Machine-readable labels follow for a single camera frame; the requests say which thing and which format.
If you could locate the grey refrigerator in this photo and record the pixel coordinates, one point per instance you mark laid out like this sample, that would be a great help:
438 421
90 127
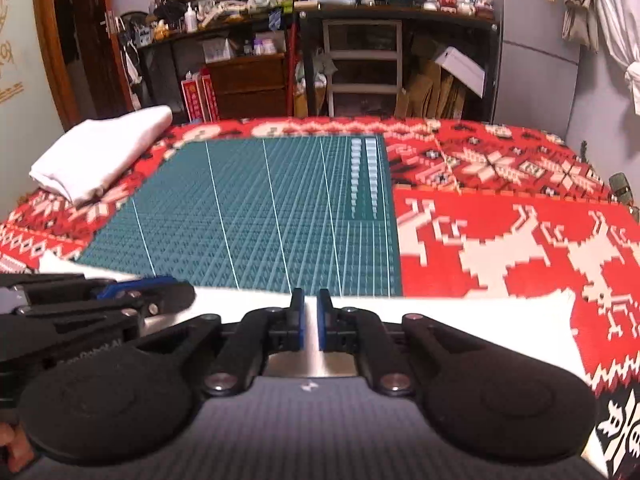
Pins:
535 60

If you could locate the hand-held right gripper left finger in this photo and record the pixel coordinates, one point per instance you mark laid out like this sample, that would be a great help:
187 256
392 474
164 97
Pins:
301 320

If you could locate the brown wooden dresser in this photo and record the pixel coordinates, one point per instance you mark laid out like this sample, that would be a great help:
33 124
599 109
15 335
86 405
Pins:
245 85

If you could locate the gold wall sticker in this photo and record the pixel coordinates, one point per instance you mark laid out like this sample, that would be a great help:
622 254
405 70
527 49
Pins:
10 60

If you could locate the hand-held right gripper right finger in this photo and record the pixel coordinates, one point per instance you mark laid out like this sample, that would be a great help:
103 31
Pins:
324 320

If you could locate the cream knit vest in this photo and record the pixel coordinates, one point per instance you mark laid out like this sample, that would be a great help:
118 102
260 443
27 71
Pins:
475 320

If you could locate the folded white cloth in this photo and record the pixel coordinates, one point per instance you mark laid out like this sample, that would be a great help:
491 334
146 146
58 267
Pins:
100 150

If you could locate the red white paper box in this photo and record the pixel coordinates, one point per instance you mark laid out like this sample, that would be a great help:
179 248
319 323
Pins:
191 100
210 95

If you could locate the beige hanging cloth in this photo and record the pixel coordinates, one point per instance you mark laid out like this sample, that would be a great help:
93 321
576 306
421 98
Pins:
580 5

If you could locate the red patterned tablecloth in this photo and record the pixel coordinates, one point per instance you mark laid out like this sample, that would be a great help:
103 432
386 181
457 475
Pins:
500 240

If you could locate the leaning flattened cardboard stack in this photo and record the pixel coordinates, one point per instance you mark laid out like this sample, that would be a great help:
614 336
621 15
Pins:
425 92

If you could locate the small white box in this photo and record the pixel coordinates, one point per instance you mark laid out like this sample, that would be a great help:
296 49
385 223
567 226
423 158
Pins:
217 50

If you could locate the white plastic drawer unit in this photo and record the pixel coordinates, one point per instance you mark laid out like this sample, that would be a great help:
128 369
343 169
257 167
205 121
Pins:
327 60

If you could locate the small white jars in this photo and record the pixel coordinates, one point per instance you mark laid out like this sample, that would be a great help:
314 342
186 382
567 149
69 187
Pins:
265 46

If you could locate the brown wooden door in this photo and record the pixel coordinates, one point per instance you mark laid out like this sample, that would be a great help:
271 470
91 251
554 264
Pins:
85 45

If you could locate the tied white curtain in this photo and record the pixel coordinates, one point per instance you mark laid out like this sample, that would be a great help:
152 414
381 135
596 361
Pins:
632 80

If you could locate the green cutting mat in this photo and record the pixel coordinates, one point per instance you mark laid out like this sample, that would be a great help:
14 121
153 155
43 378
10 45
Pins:
250 210

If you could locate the white pump bottle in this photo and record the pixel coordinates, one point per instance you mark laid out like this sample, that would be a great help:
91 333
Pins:
190 19

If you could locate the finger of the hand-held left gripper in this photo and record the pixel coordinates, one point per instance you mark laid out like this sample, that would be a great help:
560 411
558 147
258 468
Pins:
130 287
170 299

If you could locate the person's left hand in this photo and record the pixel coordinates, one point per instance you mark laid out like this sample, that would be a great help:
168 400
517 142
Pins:
12 447

